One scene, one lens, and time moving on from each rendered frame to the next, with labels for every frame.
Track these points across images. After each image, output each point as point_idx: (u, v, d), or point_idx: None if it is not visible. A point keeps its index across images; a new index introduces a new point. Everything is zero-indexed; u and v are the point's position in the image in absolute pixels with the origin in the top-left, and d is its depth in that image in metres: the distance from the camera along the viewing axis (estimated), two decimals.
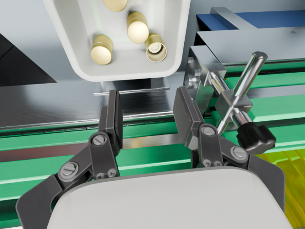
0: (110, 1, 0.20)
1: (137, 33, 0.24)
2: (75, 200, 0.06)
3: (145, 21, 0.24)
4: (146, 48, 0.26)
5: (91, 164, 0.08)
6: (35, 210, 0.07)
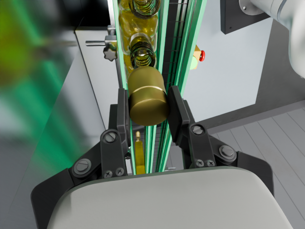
0: None
1: (148, 114, 0.12)
2: (75, 200, 0.06)
3: (163, 88, 0.13)
4: None
5: (101, 160, 0.08)
6: (47, 201, 0.08)
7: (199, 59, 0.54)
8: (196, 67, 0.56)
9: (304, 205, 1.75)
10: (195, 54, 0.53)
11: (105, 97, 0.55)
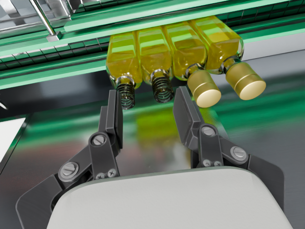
0: None
1: (209, 100, 0.21)
2: (75, 200, 0.06)
3: (197, 84, 0.21)
4: None
5: (91, 164, 0.08)
6: (35, 210, 0.07)
7: None
8: None
9: None
10: None
11: (262, 47, 0.47)
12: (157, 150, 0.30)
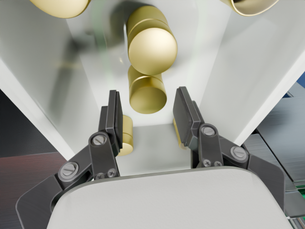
0: (141, 106, 0.14)
1: None
2: (75, 200, 0.06)
3: None
4: (179, 139, 0.20)
5: (91, 164, 0.08)
6: (35, 210, 0.07)
7: None
8: None
9: None
10: None
11: None
12: None
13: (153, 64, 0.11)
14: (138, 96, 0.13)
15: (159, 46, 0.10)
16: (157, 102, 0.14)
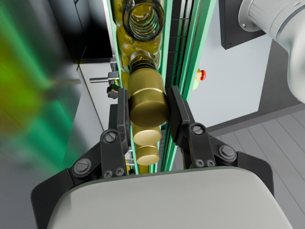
0: (142, 120, 0.13)
1: (146, 139, 0.18)
2: (75, 200, 0.06)
3: None
4: None
5: (101, 160, 0.08)
6: (47, 201, 0.08)
7: (199, 80, 0.55)
8: (197, 86, 0.57)
9: None
10: (196, 76, 0.54)
11: None
12: None
13: None
14: (139, 111, 0.12)
15: None
16: (159, 116, 0.13)
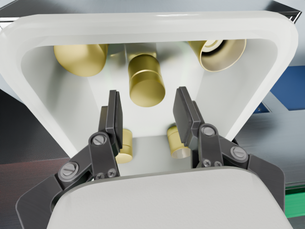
0: None
1: None
2: (75, 200, 0.06)
3: None
4: (171, 150, 0.23)
5: (91, 164, 0.08)
6: (35, 210, 0.07)
7: None
8: None
9: None
10: None
11: None
12: None
13: (148, 101, 0.15)
14: None
15: (151, 90, 0.14)
16: None
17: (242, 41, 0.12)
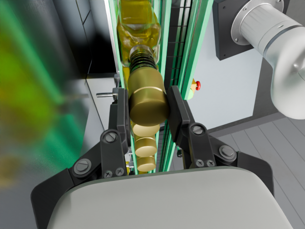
0: (141, 131, 0.19)
1: (145, 152, 0.23)
2: (75, 200, 0.06)
3: (153, 136, 0.23)
4: None
5: (101, 160, 0.08)
6: (47, 201, 0.08)
7: (194, 90, 0.60)
8: (193, 96, 0.62)
9: (304, 209, 1.78)
10: (191, 87, 0.59)
11: None
12: (27, 122, 0.16)
13: (150, 120, 0.13)
14: (139, 126, 0.18)
15: (154, 109, 0.12)
16: (152, 129, 0.19)
17: None
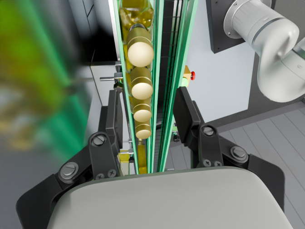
0: (138, 94, 0.24)
1: (142, 116, 0.28)
2: (75, 200, 0.06)
3: (149, 104, 0.28)
4: None
5: (91, 164, 0.08)
6: (35, 210, 0.07)
7: (189, 79, 0.65)
8: (188, 85, 0.67)
9: (299, 202, 1.83)
10: (186, 76, 0.63)
11: None
12: (51, 81, 0.20)
13: (141, 61, 0.20)
14: (136, 88, 0.23)
15: (143, 51, 0.19)
16: (147, 92, 0.23)
17: None
